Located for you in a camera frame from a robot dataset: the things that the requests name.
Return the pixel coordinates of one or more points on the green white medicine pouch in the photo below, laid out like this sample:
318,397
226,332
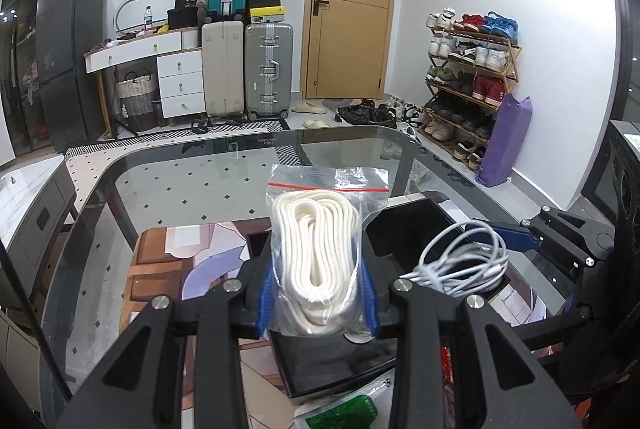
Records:
364,408

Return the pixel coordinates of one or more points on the wooden door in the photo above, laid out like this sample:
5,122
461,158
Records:
345,48

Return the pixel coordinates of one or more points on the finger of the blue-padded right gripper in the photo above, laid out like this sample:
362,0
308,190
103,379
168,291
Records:
516,237

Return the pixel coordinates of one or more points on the woven laundry basket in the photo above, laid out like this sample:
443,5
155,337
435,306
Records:
136,94

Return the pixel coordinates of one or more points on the black storage box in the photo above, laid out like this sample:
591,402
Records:
392,242

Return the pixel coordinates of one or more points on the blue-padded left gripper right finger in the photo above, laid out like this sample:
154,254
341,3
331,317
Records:
497,381

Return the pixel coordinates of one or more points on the purple bag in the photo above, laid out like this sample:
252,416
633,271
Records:
505,143

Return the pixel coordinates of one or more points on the grey side cabinet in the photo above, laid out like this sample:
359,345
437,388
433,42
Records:
35,201

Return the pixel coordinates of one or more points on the white drawer desk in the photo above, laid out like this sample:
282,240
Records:
178,67

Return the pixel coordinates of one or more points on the silver suitcase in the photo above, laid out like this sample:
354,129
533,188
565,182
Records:
268,63

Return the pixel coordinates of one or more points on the beige suitcase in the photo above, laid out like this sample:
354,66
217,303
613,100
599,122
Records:
223,63

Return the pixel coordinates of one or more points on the plastic water bottle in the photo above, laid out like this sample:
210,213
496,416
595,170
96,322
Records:
148,27

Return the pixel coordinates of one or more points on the wooden shoe rack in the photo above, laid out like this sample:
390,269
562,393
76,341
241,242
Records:
472,70

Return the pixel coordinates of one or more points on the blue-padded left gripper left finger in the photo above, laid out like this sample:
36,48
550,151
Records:
138,382

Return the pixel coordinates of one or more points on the black refrigerator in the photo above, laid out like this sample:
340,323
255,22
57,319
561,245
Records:
65,31

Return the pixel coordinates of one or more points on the bag of white laces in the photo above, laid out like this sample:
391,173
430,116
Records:
318,215

